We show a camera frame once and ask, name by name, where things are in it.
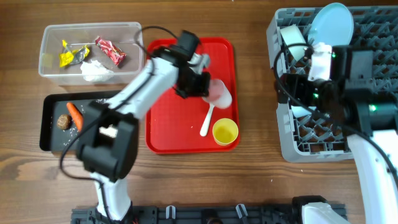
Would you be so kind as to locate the orange carrot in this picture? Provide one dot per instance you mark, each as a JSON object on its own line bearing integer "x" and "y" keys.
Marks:
{"x": 77, "y": 117}

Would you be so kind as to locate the clear plastic waste bin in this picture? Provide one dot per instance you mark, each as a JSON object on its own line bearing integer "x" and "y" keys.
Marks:
{"x": 121, "y": 34}

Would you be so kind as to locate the white plastic spoon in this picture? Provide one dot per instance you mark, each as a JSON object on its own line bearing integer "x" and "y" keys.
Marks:
{"x": 206, "y": 123}

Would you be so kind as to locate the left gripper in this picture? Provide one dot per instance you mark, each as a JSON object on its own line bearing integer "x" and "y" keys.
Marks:
{"x": 203, "y": 93}

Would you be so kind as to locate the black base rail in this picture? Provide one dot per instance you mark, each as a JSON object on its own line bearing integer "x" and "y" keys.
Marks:
{"x": 179, "y": 215}

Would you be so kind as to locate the white tissue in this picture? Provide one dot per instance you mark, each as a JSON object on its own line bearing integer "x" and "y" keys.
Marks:
{"x": 95, "y": 71}

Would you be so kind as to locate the light blue plate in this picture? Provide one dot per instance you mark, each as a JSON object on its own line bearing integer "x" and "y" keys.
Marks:
{"x": 333, "y": 25}

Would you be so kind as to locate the black waste tray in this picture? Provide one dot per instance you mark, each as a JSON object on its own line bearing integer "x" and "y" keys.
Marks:
{"x": 53, "y": 138}

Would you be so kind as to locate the yellow cup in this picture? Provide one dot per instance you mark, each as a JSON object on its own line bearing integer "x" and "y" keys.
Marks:
{"x": 225, "y": 131}

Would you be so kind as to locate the blue bowl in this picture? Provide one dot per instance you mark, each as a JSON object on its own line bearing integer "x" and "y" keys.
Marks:
{"x": 299, "y": 111}

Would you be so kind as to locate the red snack wrapper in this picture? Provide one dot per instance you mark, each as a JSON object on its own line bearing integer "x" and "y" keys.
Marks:
{"x": 113, "y": 52}

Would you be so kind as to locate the grey dishwasher rack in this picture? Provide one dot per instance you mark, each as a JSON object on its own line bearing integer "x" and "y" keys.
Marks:
{"x": 308, "y": 139}

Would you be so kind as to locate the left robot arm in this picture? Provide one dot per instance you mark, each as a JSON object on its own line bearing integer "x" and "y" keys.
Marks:
{"x": 107, "y": 144}

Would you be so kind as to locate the red serving tray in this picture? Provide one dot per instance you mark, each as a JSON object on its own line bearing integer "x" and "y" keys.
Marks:
{"x": 173, "y": 123}

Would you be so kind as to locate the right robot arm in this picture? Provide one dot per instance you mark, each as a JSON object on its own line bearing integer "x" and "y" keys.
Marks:
{"x": 340, "y": 89}

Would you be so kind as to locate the yellow silver wrapper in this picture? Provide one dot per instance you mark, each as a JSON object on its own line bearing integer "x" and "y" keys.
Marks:
{"x": 72, "y": 57}

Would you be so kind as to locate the brown food scrap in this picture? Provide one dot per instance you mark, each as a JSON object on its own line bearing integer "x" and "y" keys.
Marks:
{"x": 64, "y": 121}

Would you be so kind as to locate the white rice pile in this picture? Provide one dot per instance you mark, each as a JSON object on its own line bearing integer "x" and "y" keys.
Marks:
{"x": 109, "y": 131}

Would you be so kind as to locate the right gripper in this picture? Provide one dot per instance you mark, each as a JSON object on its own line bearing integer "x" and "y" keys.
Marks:
{"x": 298, "y": 82}

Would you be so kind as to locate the green bowl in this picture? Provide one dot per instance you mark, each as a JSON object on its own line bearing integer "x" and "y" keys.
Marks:
{"x": 292, "y": 35}

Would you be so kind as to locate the pink cup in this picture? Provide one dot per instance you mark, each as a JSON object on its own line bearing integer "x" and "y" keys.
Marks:
{"x": 218, "y": 95}

